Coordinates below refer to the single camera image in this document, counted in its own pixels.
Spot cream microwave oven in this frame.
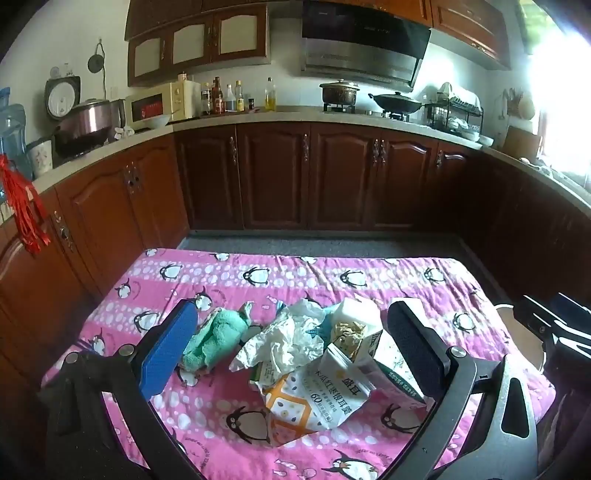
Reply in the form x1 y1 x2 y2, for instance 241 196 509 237
124 80 202 131

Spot crumpled white plastic bag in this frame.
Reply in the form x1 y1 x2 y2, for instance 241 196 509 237
229 298 341 376

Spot dark sauce bottle red cap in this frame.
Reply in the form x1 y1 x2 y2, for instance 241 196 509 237
211 76 226 115

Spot white floral cup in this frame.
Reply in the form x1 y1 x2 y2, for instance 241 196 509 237
26 138 54 179

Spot round wooden stool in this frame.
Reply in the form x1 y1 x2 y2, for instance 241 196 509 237
493 301 548 371

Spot gas stove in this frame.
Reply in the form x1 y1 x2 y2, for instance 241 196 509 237
322 104 413 123

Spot blue water jug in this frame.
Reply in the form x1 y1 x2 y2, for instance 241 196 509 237
0 88 34 185

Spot black steel range hood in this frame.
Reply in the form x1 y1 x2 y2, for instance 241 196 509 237
300 0 433 93

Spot brown clay pot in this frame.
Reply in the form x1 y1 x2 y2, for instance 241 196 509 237
320 79 361 108

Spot open white green carton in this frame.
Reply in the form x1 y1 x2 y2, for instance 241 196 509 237
323 294 428 410

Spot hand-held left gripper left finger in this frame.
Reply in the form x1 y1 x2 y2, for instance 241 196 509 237
39 299 218 480

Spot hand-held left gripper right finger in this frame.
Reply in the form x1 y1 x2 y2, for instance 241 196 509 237
369 299 541 480

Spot white dial kitchen scale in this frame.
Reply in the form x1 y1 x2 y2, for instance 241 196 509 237
44 76 82 123

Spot steel rice cooker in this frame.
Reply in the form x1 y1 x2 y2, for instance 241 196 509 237
55 98 112 155

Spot black dish rack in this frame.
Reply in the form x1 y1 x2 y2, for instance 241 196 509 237
423 82 485 136

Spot black hanging strainer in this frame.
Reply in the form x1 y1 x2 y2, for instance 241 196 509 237
87 40 106 74

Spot red tassel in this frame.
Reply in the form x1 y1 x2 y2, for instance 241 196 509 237
0 154 52 256

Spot black wok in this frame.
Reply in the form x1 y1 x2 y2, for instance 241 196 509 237
368 91 424 116

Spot wooden base cabinets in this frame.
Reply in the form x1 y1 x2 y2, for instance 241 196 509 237
0 121 591 416

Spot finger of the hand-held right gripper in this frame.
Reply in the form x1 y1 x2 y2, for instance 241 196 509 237
555 292 591 325
514 294 558 343

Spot pink penguin blanket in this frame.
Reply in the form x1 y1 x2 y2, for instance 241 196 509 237
41 247 558 480

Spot teal crumpled cloth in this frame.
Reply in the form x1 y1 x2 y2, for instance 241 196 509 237
178 301 262 376

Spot wooden cutting board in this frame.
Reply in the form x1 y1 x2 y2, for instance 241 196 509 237
501 126 543 160

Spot white orange snack bag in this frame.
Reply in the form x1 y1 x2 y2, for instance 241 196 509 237
260 344 373 435

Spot utensil holder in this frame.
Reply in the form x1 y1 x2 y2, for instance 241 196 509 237
502 87 537 121

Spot wooden glass-door wall cabinet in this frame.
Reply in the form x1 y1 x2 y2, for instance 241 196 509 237
124 0 271 88

